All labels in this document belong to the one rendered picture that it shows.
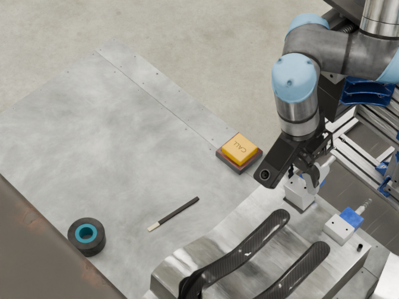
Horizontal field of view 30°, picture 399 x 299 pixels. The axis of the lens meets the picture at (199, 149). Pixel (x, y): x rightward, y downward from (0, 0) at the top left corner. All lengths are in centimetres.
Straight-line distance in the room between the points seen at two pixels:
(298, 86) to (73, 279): 103
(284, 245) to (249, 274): 10
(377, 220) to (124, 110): 96
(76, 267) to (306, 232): 131
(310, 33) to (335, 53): 6
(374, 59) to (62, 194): 77
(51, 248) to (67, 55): 282
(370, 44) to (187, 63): 174
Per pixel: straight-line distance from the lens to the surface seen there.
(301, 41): 135
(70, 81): 192
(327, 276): 153
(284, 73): 128
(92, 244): 161
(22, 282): 27
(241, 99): 290
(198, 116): 183
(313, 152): 144
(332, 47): 135
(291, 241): 156
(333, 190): 245
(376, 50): 135
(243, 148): 173
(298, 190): 155
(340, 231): 155
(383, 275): 159
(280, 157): 142
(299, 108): 131
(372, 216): 242
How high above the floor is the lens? 224
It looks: 55 degrees down
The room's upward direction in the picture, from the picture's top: 1 degrees clockwise
